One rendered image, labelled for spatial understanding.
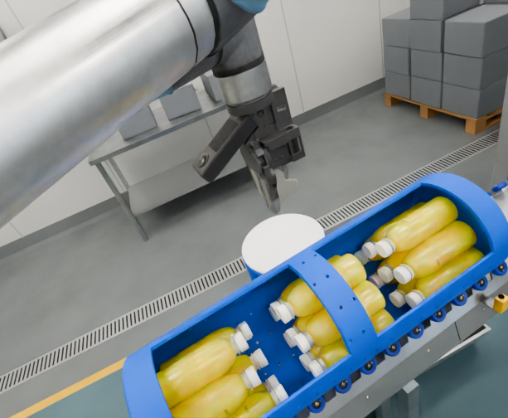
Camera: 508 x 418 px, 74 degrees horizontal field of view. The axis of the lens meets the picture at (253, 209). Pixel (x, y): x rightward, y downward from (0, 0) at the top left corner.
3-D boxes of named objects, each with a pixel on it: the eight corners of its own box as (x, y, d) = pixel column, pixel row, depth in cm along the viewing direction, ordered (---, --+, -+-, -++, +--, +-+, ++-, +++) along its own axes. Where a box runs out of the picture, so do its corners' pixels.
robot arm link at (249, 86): (224, 81, 43) (205, 73, 50) (235, 114, 46) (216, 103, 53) (274, 59, 45) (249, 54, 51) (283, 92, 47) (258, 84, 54)
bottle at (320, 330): (359, 284, 82) (295, 327, 78) (367, 277, 76) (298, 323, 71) (379, 310, 79) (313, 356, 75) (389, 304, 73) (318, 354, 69)
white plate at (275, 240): (242, 222, 125) (244, 225, 126) (239, 280, 103) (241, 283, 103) (317, 206, 120) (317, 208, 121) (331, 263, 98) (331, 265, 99)
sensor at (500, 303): (508, 308, 88) (510, 297, 85) (500, 314, 87) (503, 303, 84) (479, 290, 94) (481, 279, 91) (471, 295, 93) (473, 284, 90)
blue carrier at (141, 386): (502, 286, 88) (526, 201, 71) (202, 513, 68) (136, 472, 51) (413, 230, 110) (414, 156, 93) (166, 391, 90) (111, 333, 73)
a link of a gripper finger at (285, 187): (307, 207, 60) (296, 162, 55) (278, 223, 59) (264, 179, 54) (298, 200, 62) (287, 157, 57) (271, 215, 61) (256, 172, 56)
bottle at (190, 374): (166, 411, 69) (244, 360, 73) (157, 417, 63) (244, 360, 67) (152, 378, 72) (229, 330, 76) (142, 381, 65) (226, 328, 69)
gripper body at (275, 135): (307, 160, 54) (290, 86, 48) (261, 184, 53) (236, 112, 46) (284, 146, 61) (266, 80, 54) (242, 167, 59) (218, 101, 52)
